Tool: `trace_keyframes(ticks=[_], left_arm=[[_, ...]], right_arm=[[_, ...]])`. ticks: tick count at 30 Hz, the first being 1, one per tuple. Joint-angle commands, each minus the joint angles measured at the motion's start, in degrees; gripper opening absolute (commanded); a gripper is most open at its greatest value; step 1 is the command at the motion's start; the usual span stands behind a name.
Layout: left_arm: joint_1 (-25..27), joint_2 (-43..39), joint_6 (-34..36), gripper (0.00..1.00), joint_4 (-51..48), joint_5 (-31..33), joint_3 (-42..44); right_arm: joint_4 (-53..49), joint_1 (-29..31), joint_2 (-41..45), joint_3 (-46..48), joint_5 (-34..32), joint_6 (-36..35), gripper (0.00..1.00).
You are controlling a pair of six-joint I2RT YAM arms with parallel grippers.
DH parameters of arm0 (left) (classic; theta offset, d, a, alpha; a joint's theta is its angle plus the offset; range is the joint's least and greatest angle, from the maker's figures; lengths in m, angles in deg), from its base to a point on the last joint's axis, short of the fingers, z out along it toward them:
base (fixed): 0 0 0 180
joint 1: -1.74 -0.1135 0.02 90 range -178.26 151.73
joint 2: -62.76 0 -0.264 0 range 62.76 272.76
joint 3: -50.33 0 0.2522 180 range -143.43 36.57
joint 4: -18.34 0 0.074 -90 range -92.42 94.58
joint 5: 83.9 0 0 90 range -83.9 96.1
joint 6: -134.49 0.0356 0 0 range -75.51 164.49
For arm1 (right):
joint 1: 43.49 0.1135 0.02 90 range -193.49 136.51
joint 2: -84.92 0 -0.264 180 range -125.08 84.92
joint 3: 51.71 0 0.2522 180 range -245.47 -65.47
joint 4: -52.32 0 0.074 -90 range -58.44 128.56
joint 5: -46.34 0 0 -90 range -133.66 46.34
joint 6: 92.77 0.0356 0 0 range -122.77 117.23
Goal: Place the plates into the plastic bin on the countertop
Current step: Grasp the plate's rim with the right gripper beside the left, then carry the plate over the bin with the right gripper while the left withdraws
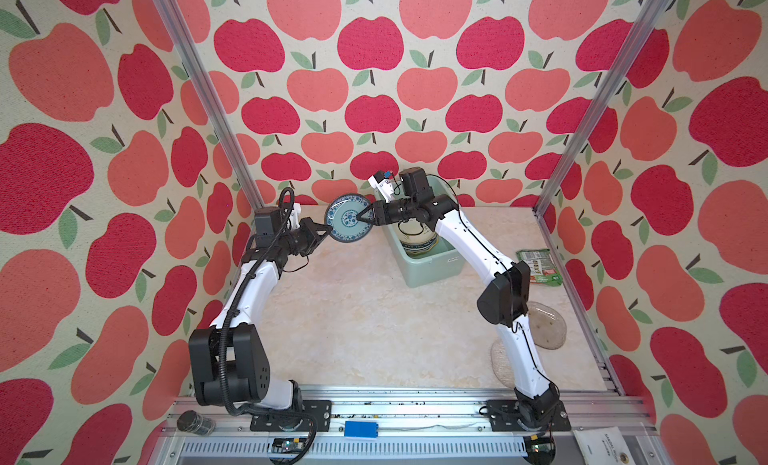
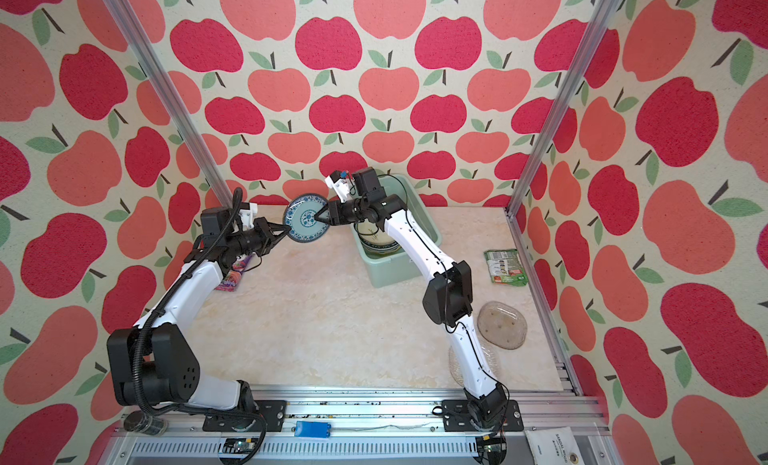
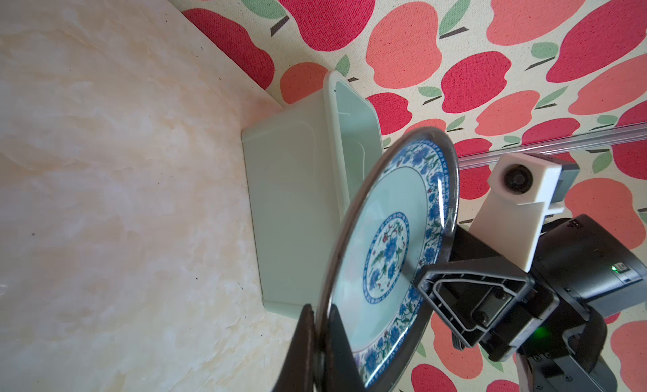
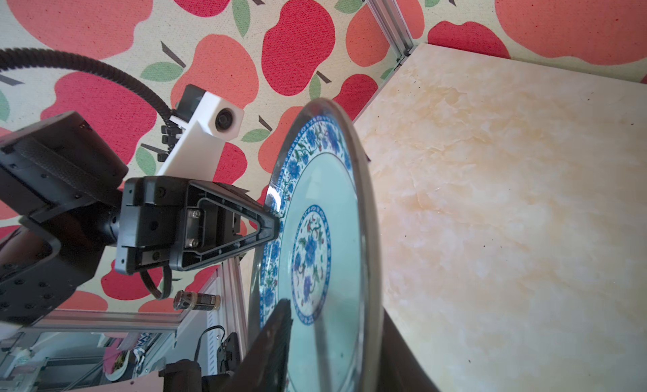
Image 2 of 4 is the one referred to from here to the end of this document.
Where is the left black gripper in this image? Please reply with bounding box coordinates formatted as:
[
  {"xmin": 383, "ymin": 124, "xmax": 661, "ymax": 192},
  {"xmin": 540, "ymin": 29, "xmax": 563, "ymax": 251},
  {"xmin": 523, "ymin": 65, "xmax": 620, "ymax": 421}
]
[{"xmin": 226, "ymin": 218, "xmax": 291, "ymax": 257}]

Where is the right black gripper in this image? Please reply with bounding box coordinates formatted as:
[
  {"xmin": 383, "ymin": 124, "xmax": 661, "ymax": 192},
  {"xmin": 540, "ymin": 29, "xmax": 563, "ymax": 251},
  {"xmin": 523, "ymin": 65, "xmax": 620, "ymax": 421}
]
[{"xmin": 310, "ymin": 196, "xmax": 367, "ymax": 223}]

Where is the small teal patterned plate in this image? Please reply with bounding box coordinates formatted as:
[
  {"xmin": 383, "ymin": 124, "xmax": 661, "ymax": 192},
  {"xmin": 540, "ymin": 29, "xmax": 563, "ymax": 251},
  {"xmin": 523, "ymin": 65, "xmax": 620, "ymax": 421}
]
[{"xmin": 283, "ymin": 193, "xmax": 330, "ymax": 243}]

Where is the cream plate with bamboo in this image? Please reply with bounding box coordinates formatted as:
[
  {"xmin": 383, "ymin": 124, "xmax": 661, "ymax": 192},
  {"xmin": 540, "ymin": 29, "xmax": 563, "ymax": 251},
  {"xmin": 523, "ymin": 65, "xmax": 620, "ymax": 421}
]
[{"xmin": 354, "ymin": 221, "xmax": 401, "ymax": 257}]

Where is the smoky brown glass plate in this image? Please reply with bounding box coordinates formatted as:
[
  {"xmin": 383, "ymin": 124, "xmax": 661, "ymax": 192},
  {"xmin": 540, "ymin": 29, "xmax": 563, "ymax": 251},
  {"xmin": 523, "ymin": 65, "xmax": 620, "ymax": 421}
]
[{"xmin": 476, "ymin": 301, "xmax": 528, "ymax": 350}]

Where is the clear textured glass plate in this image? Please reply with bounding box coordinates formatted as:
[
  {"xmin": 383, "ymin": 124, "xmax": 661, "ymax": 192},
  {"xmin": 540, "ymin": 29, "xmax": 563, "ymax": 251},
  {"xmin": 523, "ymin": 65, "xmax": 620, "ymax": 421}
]
[{"xmin": 448, "ymin": 344, "xmax": 499, "ymax": 388}]

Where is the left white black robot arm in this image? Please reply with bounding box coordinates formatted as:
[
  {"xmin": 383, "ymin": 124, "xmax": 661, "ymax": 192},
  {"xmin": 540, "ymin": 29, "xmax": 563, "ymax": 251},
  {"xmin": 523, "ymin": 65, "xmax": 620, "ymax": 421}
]
[{"xmin": 107, "ymin": 204, "xmax": 291, "ymax": 417}]

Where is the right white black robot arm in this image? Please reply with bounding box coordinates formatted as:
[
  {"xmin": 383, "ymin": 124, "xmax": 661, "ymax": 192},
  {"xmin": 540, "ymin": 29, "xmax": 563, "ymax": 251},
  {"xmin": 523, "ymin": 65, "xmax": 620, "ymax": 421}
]
[{"xmin": 319, "ymin": 167, "xmax": 508, "ymax": 432}]

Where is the mint green plastic bin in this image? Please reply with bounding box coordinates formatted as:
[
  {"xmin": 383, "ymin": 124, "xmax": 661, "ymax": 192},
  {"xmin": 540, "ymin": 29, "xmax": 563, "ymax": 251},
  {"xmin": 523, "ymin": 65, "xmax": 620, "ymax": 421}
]
[{"xmin": 351, "ymin": 174, "xmax": 442, "ymax": 288}]

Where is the purple Fox's candy bag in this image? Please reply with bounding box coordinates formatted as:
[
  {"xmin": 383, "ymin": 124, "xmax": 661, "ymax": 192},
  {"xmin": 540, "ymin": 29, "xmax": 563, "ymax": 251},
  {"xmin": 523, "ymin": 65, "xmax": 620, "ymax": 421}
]
[{"xmin": 216, "ymin": 256, "xmax": 252, "ymax": 292}]

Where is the green snack packet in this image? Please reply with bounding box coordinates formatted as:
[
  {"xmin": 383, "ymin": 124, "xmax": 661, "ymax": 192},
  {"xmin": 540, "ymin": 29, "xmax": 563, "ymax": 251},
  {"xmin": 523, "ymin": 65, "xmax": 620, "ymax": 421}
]
[{"xmin": 484, "ymin": 249, "xmax": 528, "ymax": 287}]

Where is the blue rectangular box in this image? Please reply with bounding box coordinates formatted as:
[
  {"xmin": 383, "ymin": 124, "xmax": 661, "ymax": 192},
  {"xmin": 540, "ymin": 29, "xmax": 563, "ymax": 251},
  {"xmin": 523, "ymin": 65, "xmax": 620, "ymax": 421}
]
[{"xmin": 294, "ymin": 420, "xmax": 332, "ymax": 440}]

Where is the green circuit board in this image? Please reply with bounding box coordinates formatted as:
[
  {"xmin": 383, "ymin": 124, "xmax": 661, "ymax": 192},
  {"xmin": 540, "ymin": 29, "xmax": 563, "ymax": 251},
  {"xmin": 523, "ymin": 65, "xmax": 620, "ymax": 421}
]
[{"xmin": 220, "ymin": 438, "xmax": 257, "ymax": 455}]

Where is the white paper sheet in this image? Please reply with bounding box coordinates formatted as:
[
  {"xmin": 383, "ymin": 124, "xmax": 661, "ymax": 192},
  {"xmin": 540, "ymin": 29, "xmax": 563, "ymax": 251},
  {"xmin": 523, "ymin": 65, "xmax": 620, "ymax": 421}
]
[{"xmin": 525, "ymin": 427, "xmax": 585, "ymax": 465}]

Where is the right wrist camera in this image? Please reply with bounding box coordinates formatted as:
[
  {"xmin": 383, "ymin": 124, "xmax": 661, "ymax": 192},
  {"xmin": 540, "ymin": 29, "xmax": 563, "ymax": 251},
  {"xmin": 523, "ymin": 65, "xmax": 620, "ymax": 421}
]
[{"xmin": 325, "ymin": 171, "xmax": 354, "ymax": 203}]

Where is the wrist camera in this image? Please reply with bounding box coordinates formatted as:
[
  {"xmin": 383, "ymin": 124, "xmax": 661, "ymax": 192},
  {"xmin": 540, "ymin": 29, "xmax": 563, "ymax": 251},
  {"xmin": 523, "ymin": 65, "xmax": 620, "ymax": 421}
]
[
  {"xmin": 236, "ymin": 202, "xmax": 258, "ymax": 231},
  {"xmin": 325, "ymin": 171, "xmax": 354, "ymax": 203}
]

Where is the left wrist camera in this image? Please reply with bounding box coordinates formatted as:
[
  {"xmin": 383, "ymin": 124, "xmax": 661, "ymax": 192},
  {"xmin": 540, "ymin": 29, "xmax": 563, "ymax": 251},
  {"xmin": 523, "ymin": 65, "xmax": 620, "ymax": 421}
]
[{"xmin": 236, "ymin": 202, "xmax": 258, "ymax": 231}]

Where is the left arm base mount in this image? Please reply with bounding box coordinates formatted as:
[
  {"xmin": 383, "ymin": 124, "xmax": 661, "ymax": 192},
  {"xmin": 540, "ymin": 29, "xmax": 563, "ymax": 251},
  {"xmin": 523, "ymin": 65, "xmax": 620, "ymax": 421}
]
[{"xmin": 202, "ymin": 400, "xmax": 287, "ymax": 434}]

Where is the aluminium front rail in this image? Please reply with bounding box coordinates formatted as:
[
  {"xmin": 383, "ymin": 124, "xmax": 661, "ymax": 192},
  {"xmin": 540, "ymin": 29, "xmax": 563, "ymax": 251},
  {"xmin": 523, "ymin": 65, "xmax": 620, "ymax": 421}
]
[{"xmin": 97, "ymin": 387, "xmax": 622, "ymax": 464}]

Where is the left aluminium frame post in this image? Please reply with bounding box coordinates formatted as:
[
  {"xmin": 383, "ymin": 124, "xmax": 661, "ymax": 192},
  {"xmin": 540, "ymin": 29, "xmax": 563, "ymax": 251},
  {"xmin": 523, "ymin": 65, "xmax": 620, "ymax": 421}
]
[{"xmin": 103, "ymin": 0, "xmax": 233, "ymax": 205}]

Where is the aluminium frame post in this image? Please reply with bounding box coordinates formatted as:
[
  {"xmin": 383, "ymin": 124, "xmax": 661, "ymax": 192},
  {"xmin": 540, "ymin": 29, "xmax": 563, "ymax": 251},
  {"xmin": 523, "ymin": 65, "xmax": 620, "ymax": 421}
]
[
  {"xmin": 505, "ymin": 0, "xmax": 630, "ymax": 217},
  {"xmin": 103, "ymin": 0, "xmax": 233, "ymax": 205}
]

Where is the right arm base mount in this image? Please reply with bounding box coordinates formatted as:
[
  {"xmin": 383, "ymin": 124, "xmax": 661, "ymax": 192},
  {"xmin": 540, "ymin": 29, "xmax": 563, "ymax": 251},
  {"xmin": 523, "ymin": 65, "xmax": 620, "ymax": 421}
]
[{"xmin": 431, "ymin": 399, "xmax": 524, "ymax": 434}]

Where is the right aluminium frame post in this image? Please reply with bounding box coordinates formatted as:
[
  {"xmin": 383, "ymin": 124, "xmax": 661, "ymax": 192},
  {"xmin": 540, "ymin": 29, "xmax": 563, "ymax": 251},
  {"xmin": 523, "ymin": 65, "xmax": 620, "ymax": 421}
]
[{"xmin": 505, "ymin": 0, "xmax": 630, "ymax": 217}]

